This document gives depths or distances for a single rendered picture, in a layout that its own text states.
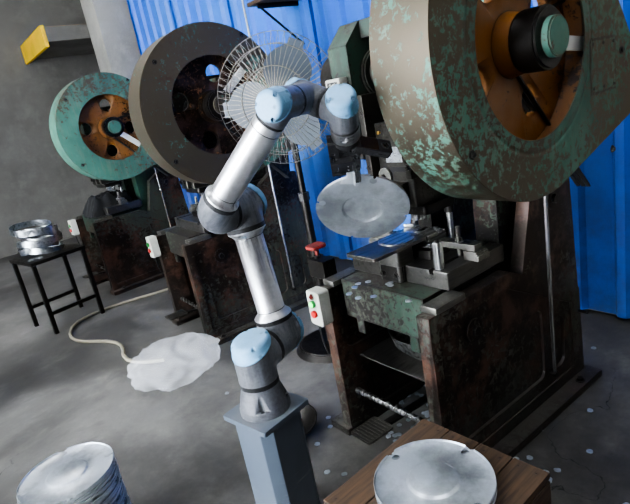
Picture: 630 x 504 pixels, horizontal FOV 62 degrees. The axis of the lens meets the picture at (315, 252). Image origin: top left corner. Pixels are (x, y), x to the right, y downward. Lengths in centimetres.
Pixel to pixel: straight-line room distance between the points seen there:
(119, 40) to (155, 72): 388
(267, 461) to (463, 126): 105
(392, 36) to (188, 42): 173
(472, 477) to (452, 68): 95
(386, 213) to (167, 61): 155
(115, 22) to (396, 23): 558
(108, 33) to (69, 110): 235
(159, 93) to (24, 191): 532
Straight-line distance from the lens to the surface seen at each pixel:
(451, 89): 126
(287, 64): 244
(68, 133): 440
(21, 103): 799
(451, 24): 128
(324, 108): 130
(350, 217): 168
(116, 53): 662
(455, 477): 141
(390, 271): 181
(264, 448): 160
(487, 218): 193
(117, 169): 449
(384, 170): 181
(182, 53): 286
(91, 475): 191
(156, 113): 277
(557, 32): 151
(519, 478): 145
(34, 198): 796
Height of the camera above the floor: 131
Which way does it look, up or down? 17 degrees down
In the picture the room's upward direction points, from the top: 11 degrees counter-clockwise
